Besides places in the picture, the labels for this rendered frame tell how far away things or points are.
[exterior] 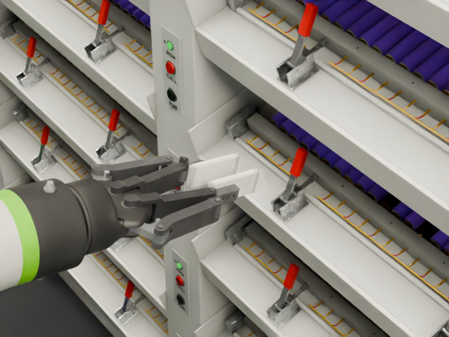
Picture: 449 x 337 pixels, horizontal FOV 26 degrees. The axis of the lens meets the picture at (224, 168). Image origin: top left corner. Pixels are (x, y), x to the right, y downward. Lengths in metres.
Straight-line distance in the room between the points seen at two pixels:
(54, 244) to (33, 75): 0.89
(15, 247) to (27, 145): 1.08
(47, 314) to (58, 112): 0.56
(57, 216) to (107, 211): 0.06
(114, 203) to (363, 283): 0.32
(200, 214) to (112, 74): 0.48
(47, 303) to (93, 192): 1.20
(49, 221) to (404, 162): 0.35
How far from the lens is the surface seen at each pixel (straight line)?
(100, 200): 0.97
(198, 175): 1.09
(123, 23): 1.49
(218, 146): 1.30
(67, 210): 0.94
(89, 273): 1.98
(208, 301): 1.52
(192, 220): 1.01
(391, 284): 1.14
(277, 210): 1.21
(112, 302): 1.92
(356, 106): 1.05
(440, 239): 1.15
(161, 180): 1.06
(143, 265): 1.70
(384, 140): 1.01
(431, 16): 0.87
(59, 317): 2.12
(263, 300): 1.38
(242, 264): 1.42
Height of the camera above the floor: 1.59
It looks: 41 degrees down
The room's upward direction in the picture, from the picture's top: straight up
